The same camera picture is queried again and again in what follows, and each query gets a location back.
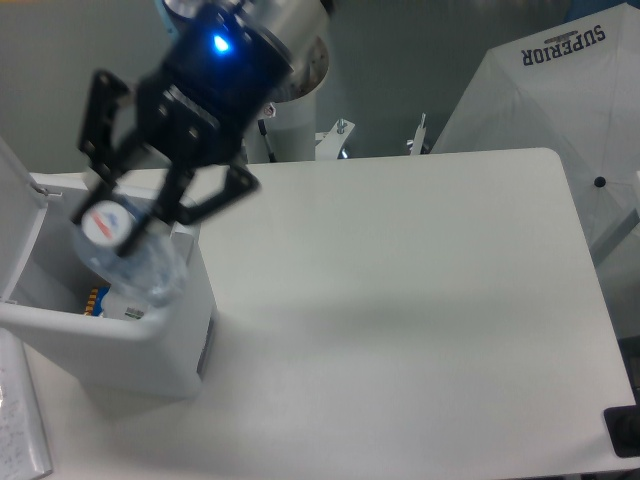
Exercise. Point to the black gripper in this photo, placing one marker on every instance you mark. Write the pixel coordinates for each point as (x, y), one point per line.
(210, 95)

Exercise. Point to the crushed clear plastic bottle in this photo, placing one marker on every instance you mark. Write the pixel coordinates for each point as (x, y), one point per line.
(153, 272)

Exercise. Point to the white plastic wrapper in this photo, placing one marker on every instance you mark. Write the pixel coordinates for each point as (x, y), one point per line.
(118, 306)

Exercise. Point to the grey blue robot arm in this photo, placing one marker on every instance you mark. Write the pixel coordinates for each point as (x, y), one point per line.
(190, 196)

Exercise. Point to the white trash can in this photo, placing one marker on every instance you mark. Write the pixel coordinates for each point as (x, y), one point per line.
(45, 287)

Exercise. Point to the blue snack package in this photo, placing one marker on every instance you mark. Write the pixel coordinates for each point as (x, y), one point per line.
(93, 306)

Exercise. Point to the white umbrella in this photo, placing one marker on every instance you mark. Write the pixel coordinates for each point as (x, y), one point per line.
(573, 89)

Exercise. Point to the black device at edge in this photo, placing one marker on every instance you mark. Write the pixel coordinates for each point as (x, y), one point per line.
(623, 426)

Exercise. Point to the white metal mounting bracket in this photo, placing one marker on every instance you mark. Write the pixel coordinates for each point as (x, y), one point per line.
(331, 145)

